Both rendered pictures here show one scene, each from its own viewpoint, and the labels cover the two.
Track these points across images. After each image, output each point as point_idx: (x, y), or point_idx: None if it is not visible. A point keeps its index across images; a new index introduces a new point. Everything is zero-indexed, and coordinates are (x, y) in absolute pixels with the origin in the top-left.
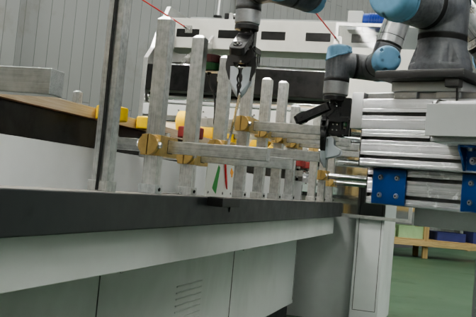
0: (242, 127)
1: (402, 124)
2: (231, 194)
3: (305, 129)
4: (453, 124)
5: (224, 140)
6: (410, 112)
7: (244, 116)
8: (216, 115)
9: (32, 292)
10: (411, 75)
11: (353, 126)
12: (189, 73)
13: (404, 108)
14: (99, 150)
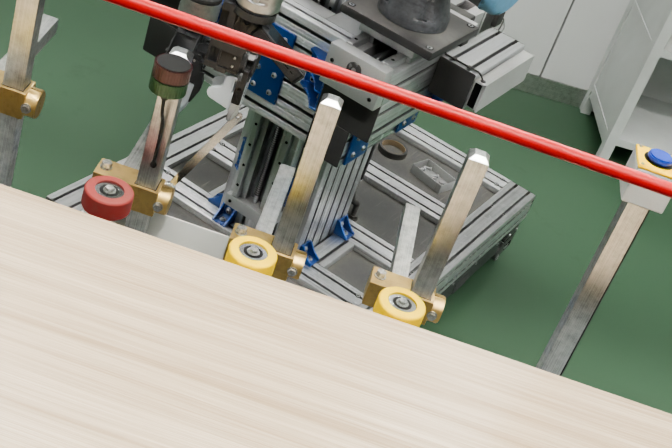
0: (40, 110)
1: (408, 86)
2: None
3: (43, 41)
4: (492, 94)
5: (165, 180)
6: (417, 72)
7: (43, 90)
8: (165, 153)
9: None
10: (451, 47)
11: (376, 108)
12: (322, 162)
13: (414, 71)
14: (564, 368)
